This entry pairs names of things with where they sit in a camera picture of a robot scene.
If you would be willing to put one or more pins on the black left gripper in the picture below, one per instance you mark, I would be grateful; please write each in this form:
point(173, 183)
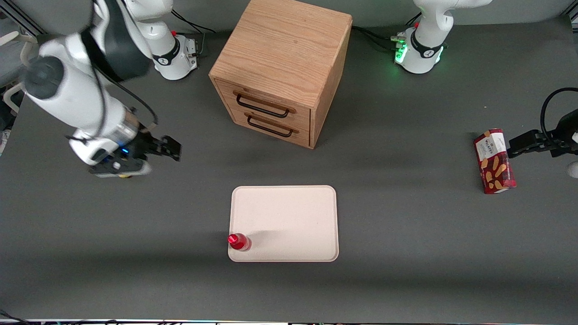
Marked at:
point(565, 129)

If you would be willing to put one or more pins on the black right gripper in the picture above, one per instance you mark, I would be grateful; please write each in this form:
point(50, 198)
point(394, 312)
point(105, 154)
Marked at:
point(147, 146)

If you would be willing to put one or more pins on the red coke bottle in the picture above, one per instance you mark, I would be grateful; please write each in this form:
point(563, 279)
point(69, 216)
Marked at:
point(239, 241)

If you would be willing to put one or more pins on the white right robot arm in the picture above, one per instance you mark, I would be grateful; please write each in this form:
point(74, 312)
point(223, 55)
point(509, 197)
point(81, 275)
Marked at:
point(67, 95)

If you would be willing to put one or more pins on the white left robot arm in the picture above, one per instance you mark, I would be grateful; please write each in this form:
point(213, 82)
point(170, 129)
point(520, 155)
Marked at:
point(424, 49)

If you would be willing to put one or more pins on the white rectangular tray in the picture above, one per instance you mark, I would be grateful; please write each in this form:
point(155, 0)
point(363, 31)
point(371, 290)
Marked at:
point(289, 216)

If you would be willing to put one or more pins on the red cookie box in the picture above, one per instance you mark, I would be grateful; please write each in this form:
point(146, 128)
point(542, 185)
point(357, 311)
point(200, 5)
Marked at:
point(494, 164)

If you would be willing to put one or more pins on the wooden drawer front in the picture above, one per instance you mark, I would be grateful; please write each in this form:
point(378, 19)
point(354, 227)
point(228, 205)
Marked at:
point(300, 135)
point(300, 115)

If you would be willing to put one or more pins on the wooden drawer cabinet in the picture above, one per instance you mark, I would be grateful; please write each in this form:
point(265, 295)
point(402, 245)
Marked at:
point(284, 49)

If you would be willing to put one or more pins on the grey chair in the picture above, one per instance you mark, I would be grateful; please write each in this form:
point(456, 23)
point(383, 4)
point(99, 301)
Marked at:
point(9, 63)

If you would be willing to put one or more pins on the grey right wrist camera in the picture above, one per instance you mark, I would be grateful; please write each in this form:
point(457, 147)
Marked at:
point(135, 169)

